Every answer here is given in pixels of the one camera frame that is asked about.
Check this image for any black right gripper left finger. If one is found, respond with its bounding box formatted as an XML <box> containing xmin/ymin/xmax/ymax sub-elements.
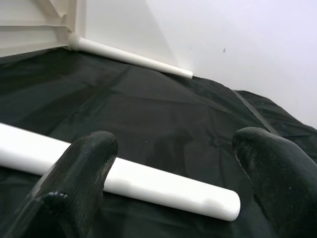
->
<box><xmin>0</xmin><ymin>130</ymin><xmax>118</xmax><ymax>238</ymax></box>

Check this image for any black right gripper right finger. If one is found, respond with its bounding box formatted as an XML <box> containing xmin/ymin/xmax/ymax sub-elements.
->
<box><xmin>231</xmin><ymin>126</ymin><xmax>317</xmax><ymax>238</ymax></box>

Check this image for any white plastic table leg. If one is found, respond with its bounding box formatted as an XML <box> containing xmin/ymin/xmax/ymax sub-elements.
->
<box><xmin>69</xmin><ymin>33</ymin><xmax>193</xmax><ymax>79</ymax></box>
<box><xmin>0</xmin><ymin>122</ymin><xmax>241</xmax><ymax>221</ymax></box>

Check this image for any white plastic children table top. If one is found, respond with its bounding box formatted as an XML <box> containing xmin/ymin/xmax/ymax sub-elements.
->
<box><xmin>0</xmin><ymin>0</ymin><xmax>87</xmax><ymax>58</ymax></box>

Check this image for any black table cloth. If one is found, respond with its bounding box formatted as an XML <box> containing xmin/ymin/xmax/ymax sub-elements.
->
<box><xmin>0</xmin><ymin>48</ymin><xmax>317</xmax><ymax>238</ymax></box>

